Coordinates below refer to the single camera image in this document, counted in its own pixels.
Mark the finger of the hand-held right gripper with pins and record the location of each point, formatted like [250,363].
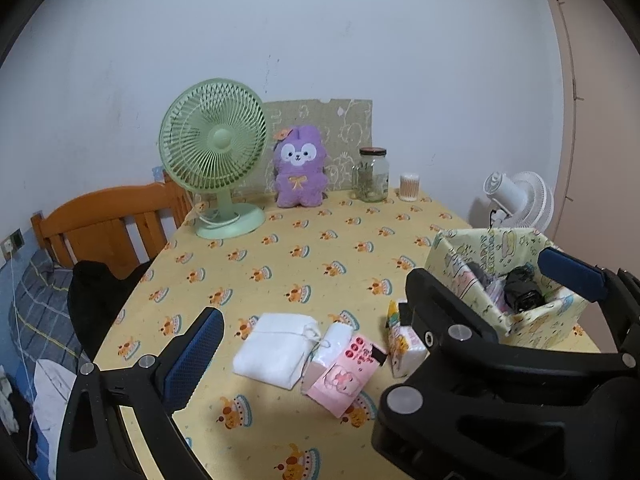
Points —
[572,272]
[450,310]

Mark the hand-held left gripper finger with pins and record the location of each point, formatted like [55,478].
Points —
[192,360]

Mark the black bag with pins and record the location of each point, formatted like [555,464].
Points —
[522,295]

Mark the printed storage box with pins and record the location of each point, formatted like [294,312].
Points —
[545,322]

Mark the pink packet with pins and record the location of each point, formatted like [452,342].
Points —
[345,380]

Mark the white fan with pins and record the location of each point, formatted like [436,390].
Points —
[530,200]

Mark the black garment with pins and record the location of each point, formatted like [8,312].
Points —
[95,300]

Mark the cotton swab container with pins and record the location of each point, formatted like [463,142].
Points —
[409,187]

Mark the white cloth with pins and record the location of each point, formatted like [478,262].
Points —
[52,400]

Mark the yellow printed tablecloth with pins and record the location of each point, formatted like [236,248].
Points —
[300,260]

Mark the glass jar with dark lid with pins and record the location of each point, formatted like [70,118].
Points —
[372,180]

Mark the blue plaid pillow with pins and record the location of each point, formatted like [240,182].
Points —
[40,300]

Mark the peach door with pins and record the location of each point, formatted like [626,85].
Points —
[600,110]

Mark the wooden chair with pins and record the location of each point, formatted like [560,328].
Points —
[100,205]

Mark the dark clothes pile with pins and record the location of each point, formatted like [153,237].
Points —
[15,410]

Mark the purple plush toy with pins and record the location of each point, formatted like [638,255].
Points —
[300,185]

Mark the printed cardboard sheet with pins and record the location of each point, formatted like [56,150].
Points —
[350,125]

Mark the green table fan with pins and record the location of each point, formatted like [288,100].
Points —
[215,140]

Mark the wall socket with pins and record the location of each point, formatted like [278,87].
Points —
[15,241]

